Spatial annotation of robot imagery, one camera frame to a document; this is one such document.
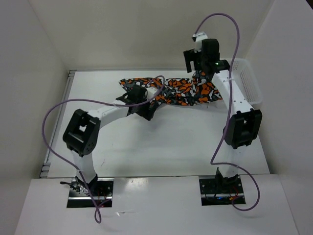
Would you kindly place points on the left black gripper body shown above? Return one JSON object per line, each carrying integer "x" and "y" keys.
{"x": 144, "y": 112}

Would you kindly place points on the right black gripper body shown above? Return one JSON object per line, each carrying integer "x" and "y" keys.
{"x": 203, "y": 60}

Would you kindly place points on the orange camouflage shorts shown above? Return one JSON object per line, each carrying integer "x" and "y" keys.
{"x": 177, "y": 91}

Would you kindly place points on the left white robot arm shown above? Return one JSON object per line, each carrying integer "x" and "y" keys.
{"x": 81, "y": 134}

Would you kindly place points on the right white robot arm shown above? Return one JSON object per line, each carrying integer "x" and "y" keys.
{"x": 243, "y": 122}

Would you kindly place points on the white plastic basket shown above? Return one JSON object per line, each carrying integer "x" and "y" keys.
{"x": 245, "y": 78}

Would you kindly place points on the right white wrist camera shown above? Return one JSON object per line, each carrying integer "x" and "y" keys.
{"x": 198, "y": 38}

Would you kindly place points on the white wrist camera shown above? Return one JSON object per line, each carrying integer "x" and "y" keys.
{"x": 151, "y": 92}
{"x": 198, "y": 38}

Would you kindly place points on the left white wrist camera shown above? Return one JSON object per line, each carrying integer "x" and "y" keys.
{"x": 151, "y": 92}

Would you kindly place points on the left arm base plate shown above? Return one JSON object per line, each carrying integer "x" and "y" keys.
{"x": 78, "y": 196}

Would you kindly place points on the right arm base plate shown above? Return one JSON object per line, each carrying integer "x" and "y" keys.
{"x": 211, "y": 195}

